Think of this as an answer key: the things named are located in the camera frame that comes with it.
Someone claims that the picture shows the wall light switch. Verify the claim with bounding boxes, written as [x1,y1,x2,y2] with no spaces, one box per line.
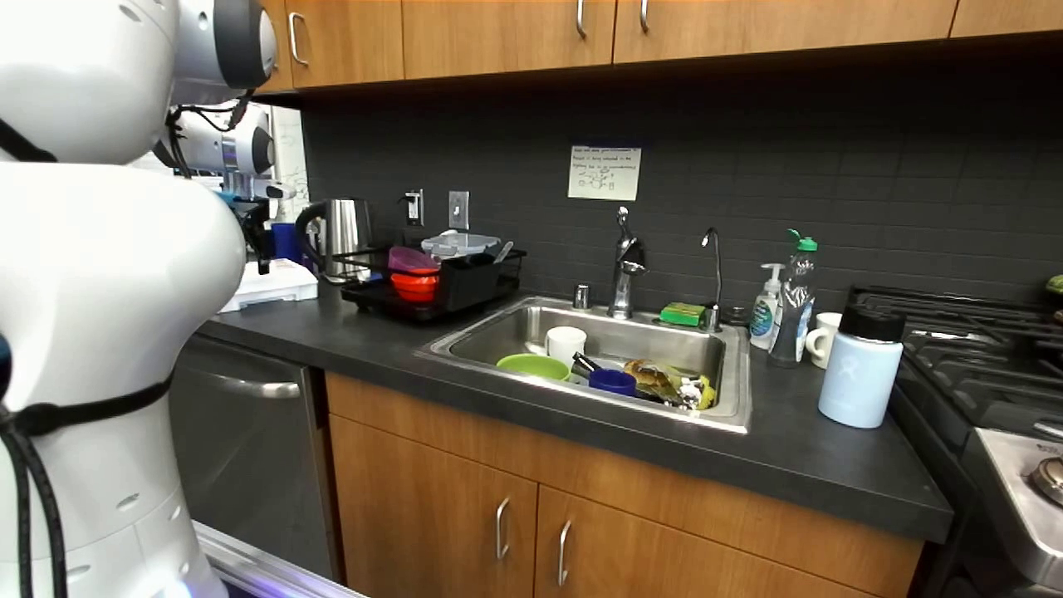
[446,185,475,234]

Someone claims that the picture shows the stainless steel sink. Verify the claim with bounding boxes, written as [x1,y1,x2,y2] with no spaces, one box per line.
[416,292,756,439]

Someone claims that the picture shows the wooden under-counter panel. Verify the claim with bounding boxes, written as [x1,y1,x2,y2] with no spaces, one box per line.
[321,370,928,573]

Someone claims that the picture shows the black gas stove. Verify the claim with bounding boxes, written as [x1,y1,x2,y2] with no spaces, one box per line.
[844,281,1063,598]

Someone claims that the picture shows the red bowl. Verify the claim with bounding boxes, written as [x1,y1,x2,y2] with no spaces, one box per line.
[390,270,446,305]

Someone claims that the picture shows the wide wooden lower cabinet door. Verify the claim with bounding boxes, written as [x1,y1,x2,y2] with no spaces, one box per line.
[533,481,922,598]

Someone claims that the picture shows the white boxed case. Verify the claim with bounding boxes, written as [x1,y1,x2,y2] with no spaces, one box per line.
[221,278,324,315]

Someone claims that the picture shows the white paper wall notice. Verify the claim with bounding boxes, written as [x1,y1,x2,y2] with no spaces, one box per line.
[565,139,647,205]

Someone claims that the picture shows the clear plastic container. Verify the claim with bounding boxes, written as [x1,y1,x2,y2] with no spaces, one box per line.
[419,227,517,270]

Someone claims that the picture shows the purple container lid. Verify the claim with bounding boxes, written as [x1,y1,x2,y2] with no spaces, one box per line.
[385,244,446,278]

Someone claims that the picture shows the black sink utensil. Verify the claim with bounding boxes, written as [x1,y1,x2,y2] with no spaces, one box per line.
[568,350,609,382]

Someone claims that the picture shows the small chrome spout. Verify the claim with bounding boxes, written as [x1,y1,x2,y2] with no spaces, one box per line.
[696,227,732,337]

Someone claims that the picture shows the green sponge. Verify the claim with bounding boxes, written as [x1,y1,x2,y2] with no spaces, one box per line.
[657,298,713,333]

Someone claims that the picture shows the clear hand soap bottle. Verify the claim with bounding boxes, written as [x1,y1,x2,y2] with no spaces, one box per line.
[749,258,792,357]

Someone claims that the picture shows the chrome kitchen faucet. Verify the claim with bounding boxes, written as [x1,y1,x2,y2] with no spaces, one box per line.
[609,203,650,321]

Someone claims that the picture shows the large white wall poster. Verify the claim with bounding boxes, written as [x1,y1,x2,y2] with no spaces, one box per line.
[266,104,314,223]

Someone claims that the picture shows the dishes in sink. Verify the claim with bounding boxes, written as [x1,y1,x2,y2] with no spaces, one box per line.
[622,357,721,415]

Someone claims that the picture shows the wooden upper cabinet door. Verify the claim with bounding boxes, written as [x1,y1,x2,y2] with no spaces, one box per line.
[257,0,410,98]
[948,0,1063,43]
[612,0,964,67]
[399,0,617,82]

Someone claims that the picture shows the white box lid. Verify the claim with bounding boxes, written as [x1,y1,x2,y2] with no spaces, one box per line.
[234,258,320,298]

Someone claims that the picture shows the blue container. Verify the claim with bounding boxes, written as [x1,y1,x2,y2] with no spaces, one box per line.
[268,218,308,267]

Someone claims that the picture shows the green-capped dish soap bottle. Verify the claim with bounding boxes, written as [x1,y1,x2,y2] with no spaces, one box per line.
[773,227,825,370]

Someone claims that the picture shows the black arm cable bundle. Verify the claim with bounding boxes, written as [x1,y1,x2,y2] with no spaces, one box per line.
[0,377,180,598]

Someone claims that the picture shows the white cup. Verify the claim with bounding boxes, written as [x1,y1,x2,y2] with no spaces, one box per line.
[543,321,592,370]

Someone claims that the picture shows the green plastic bowl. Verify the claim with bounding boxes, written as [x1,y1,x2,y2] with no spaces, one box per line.
[493,350,574,388]

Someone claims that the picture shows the metal cabinet door handle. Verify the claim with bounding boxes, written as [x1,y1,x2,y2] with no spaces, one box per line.
[488,492,516,566]
[550,511,577,591]

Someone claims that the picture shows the white mug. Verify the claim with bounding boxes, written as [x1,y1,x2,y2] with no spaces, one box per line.
[802,308,847,373]
[813,301,910,435]

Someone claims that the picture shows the black dish rack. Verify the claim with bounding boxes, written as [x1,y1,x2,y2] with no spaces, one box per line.
[338,244,533,328]

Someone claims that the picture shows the narrow wooden lower cabinet door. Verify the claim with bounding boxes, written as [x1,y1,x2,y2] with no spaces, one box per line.
[324,413,543,598]

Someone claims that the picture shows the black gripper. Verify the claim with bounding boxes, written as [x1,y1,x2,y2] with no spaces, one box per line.
[234,185,276,278]

